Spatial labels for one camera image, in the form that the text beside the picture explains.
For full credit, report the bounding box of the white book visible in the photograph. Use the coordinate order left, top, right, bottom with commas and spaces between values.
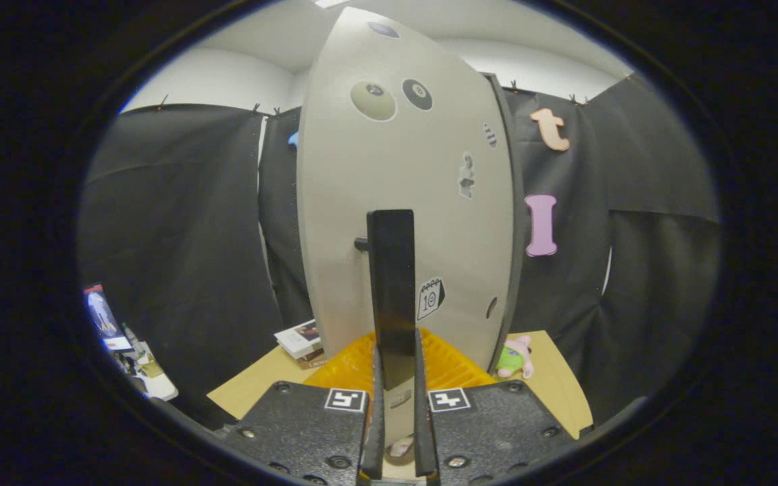
274, 320, 322, 359

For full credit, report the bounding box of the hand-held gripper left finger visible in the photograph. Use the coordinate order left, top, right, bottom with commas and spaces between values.
224, 329, 385, 486

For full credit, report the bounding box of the beige shoe cabinet door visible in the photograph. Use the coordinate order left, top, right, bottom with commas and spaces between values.
296, 7, 518, 466

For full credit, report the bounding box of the blue picture panel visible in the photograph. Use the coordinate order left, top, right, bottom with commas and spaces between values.
84, 283, 133, 352

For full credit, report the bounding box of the pink and green plush toy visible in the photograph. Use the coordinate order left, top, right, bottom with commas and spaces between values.
496, 335, 535, 379

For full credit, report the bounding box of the grey shoe cabinet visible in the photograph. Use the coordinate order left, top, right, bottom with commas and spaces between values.
484, 73, 526, 373

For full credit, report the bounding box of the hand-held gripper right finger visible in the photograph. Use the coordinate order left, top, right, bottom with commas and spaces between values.
414, 327, 575, 486

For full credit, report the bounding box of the black backdrop cloth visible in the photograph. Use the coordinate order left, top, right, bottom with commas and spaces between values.
78, 71, 721, 426

